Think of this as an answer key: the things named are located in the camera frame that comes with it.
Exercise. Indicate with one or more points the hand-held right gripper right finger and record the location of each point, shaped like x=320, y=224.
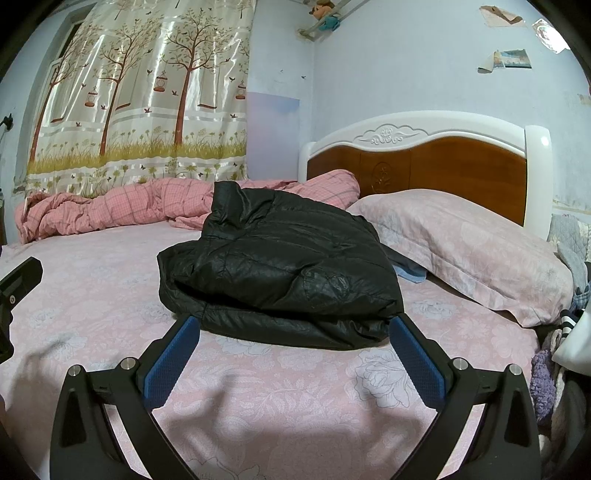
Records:
x=418, y=362

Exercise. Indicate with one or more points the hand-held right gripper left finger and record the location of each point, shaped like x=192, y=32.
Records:
x=171, y=362

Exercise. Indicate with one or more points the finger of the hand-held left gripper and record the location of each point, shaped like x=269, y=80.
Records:
x=23, y=277

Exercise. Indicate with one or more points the black puffer jacket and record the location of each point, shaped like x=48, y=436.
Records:
x=286, y=277

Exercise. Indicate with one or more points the light blue cloth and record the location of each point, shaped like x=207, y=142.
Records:
x=411, y=272

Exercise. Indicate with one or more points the bed with pink floral sheet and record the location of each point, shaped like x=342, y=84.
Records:
x=277, y=406

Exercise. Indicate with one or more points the pink checked quilt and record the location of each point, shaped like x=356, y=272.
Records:
x=115, y=207

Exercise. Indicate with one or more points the pink floral pillow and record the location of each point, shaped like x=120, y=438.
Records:
x=461, y=249

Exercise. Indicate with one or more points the purple knitted cloth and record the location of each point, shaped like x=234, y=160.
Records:
x=542, y=383

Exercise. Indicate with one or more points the white bag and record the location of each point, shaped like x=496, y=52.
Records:
x=575, y=337

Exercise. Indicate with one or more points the grey quilted cloth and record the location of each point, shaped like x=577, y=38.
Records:
x=570, y=249

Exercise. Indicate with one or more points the white and wooden headboard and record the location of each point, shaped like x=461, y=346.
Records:
x=461, y=161

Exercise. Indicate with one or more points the tree print curtain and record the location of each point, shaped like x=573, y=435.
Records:
x=152, y=92

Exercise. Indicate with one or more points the white framed window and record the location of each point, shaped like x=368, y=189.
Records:
x=64, y=41

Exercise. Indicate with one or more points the stuffed doll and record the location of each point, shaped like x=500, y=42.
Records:
x=325, y=14

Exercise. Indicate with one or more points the wall picture poster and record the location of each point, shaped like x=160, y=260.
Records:
x=508, y=60

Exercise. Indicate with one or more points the metal wall rail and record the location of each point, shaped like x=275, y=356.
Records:
x=332, y=25

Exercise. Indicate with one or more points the torn wall paper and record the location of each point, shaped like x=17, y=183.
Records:
x=501, y=14

